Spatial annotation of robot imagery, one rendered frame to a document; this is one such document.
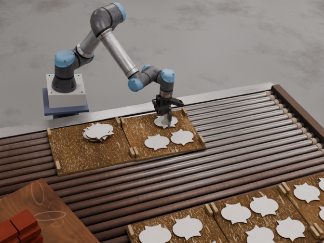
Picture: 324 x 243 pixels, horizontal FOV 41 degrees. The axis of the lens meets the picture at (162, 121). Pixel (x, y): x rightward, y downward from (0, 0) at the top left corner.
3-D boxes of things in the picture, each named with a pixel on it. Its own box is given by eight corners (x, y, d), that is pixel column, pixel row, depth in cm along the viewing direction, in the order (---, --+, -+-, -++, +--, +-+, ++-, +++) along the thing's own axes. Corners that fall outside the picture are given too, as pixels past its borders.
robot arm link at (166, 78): (165, 65, 234) (178, 71, 231) (163, 82, 241) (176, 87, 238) (157, 71, 229) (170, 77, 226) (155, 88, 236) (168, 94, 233)
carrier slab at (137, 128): (118, 120, 253) (118, 118, 252) (182, 111, 266) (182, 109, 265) (136, 161, 228) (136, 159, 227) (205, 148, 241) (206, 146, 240)
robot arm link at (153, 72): (137, 68, 232) (153, 76, 228) (149, 61, 240) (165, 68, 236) (136, 80, 237) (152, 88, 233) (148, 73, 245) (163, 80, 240)
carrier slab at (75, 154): (46, 132, 240) (46, 130, 239) (117, 120, 253) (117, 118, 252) (58, 176, 215) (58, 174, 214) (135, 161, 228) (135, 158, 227)
